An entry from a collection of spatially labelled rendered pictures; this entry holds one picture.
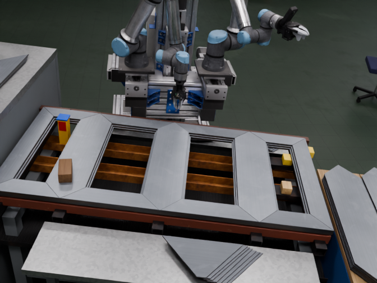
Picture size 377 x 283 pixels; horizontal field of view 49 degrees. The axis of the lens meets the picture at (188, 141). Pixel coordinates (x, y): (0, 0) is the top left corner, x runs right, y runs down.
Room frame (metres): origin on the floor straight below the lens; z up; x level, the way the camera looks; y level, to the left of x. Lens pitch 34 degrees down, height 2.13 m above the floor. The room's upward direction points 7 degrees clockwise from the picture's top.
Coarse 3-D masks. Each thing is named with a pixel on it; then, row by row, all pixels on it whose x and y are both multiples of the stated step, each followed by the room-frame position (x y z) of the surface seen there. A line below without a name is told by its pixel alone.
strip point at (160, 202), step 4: (148, 196) 1.40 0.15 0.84; (152, 196) 1.40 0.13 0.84; (156, 196) 1.40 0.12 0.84; (152, 200) 1.37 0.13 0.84; (156, 200) 1.37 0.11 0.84; (160, 200) 1.38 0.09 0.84; (164, 200) 1.38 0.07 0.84; (168, 200) 1.38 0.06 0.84; (172, 200) 1.39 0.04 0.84; (176, 200) 1.39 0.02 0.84; (156, 204) 1.35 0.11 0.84; (160, 204) 1.35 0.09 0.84; (164, 204) 1.36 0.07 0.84; (168, 204) 1.36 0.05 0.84; (160, 208) 1.33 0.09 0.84
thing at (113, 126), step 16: (48, 128) 1.85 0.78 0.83; (112, 128) 1.94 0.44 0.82; (128, 128) 1.96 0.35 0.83; (144, 128) 1.97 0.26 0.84; (272, 144) 1.97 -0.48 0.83; (96, 160) 1.62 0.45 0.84; (16, 176) 1.43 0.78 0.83; (144, 176) 1.56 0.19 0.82; (272, 176) 1.68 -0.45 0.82; (0, 192) 1.31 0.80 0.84; (304, 192) 1.57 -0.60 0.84; (112, 208) 1.32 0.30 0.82; (128, 208) 1.32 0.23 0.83; (144, 208) 1.32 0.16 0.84; (304, 208) 1.47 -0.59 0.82; (256, 224) 1.32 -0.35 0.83; (272, 224) 1.32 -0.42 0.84
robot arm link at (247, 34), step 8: (232, 0) 2.36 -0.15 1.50; (240, 0) 2.36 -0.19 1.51; (232, 8) 2.36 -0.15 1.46; (240, 8) 2.33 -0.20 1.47; (240, 16) 2.30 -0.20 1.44; (248, 16) 2.32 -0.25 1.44; (240, 24) 2.29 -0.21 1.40; (248, 24) 2.28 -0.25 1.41; (240, 32) 2.25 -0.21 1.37; (248, 32) 2.25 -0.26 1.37; (256, 32) 2.28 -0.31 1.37; (240, 40) 2.24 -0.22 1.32; (248, 40) 2.23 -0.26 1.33; (256, 40) 2.27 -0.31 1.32
